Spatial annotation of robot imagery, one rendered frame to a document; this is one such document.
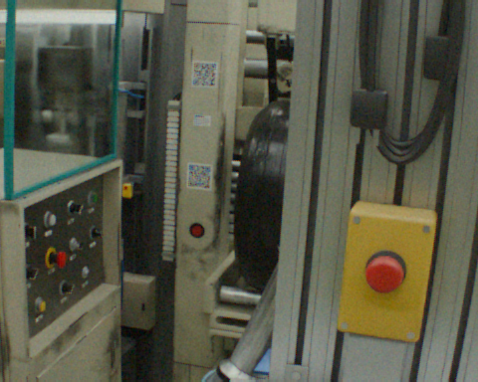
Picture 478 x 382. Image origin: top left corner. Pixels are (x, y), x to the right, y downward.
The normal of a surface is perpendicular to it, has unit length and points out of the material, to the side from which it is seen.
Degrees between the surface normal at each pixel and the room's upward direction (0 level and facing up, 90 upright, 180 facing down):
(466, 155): 90
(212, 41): 90
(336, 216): 90
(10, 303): 90
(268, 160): 58
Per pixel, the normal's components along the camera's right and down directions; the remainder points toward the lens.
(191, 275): -0.24, 0.21
